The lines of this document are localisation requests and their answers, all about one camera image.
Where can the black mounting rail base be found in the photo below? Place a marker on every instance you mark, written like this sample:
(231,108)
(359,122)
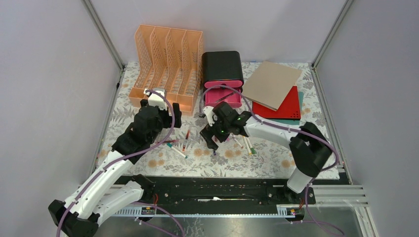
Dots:
(222,196)

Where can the yellow cap white marker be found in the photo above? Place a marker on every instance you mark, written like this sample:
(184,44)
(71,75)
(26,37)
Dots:
(247,145)

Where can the beige cardboard sheet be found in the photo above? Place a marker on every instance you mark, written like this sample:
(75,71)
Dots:
(270,83)

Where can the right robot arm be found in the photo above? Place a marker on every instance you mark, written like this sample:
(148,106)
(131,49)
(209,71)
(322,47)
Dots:
(308,146)

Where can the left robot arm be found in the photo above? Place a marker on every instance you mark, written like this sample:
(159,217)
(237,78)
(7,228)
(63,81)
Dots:
(82,213)

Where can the maroon pen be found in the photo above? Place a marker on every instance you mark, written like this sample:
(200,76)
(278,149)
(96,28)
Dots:
(171,141)

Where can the green cap white marker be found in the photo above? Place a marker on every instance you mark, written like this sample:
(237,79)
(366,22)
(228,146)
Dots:
(250,146)

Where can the purple cap white marker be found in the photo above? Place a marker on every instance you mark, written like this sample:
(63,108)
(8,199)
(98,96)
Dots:
(237,142)

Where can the floral table mat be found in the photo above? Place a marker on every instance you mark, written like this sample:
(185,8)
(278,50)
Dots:
(270,161)

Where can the peach plastic file organizer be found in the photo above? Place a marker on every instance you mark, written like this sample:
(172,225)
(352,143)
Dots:
(171,59)

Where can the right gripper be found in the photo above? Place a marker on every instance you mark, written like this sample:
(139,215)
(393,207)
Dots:
(207,133)

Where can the teal cap white marker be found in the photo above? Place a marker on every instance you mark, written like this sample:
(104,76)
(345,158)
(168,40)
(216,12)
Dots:
(177,150)

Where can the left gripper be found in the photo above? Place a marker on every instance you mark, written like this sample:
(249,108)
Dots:
(177,113)

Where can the pink drawer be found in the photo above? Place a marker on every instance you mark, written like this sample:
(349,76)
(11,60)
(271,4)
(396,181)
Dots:
(235,101)
(230,83)

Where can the black drawer cabinet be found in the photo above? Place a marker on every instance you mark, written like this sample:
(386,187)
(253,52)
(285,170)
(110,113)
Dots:
(222,65)

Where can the red folder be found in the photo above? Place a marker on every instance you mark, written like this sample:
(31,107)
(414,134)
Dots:
(266,112)

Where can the teal folder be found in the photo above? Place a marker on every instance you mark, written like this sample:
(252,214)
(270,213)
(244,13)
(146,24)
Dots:
(294,121)

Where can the red gel pen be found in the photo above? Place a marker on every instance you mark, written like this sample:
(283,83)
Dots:
(184,145)

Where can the pink top drawer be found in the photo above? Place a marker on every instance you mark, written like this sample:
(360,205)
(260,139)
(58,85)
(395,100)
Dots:
(230,83)

